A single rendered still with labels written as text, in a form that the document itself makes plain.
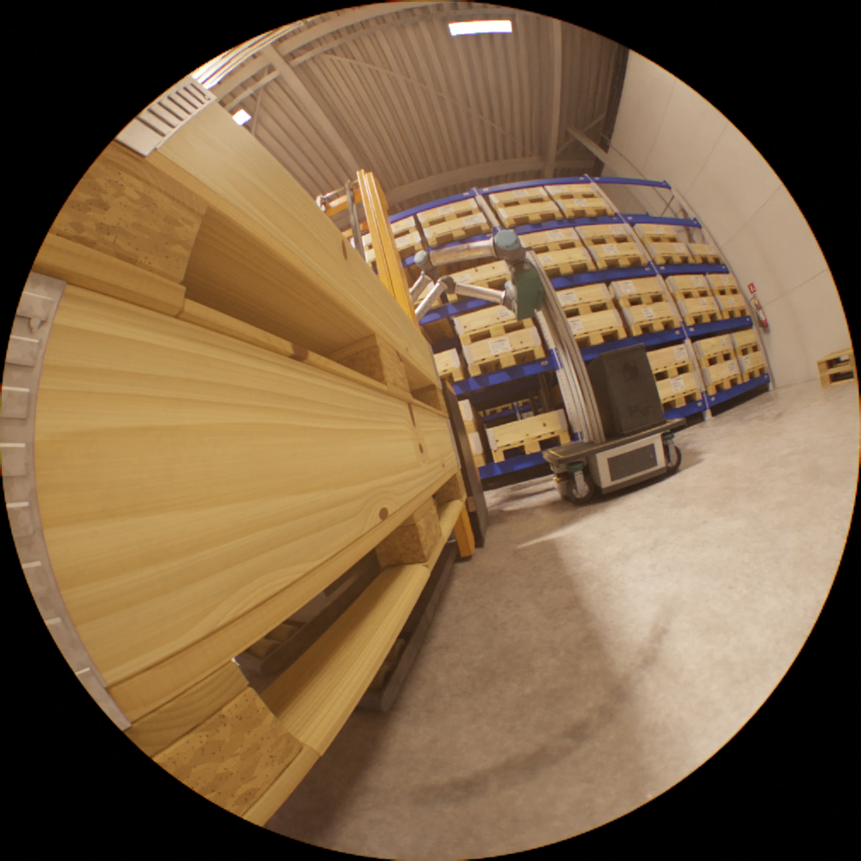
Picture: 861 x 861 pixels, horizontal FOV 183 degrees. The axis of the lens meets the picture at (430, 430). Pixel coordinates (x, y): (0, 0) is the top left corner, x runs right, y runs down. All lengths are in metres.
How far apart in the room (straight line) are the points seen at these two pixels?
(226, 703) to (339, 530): 0.19
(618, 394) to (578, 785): 1.69
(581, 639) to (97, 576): 0.78
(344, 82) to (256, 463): 7.33
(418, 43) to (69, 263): 7.49
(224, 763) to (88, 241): 0.30
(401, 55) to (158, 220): 7.24
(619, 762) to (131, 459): 0.64
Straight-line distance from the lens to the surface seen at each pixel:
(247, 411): 0.22
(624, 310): 3.41
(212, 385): 0.20
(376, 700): 0.65
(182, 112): 0.39
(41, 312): 0.19
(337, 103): 7.47
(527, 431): 2.70
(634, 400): 1.78
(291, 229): 0.40
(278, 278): 0.37
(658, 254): 4.31
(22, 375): 0.17
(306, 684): 0.31
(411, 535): 0.50
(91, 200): 0.24
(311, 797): 0.65
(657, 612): 0.81
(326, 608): 1.07
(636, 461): 1.70
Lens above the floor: 0.54
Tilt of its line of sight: 5 degrees up
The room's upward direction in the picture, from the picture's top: 14 degrees counter-clockwise
